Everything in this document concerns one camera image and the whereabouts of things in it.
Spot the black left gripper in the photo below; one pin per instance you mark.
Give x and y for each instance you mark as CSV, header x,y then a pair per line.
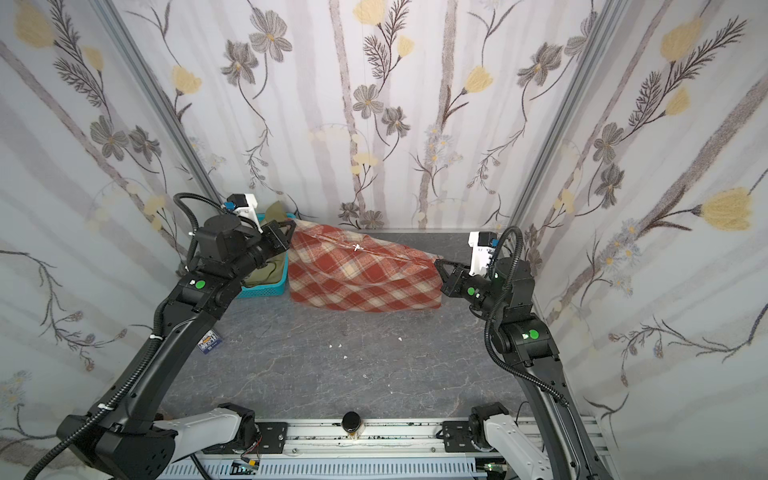
x,y
279,237

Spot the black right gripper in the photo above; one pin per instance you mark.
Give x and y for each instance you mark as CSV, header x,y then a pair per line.
x,y
453,279

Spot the red plaid wool skirt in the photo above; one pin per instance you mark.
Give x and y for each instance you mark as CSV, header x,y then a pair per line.
x,y
335,269

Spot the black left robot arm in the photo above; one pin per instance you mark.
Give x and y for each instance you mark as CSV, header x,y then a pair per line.
x,y
118,435

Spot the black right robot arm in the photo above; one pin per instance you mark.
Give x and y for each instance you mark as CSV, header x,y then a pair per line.
x,y
498,286

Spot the olive green skirt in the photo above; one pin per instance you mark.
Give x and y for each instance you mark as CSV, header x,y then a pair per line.
x,y
271,273

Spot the teal plastic basket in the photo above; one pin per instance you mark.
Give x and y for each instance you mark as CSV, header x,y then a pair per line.
x,y
267,290

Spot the black knob jar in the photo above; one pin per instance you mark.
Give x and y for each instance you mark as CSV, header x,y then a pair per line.
x,y
352,423

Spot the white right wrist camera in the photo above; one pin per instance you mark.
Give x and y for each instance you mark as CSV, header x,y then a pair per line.
x,y
483,244

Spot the aluminium front rail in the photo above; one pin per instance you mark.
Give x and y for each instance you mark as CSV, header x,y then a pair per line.
x,y
320,449

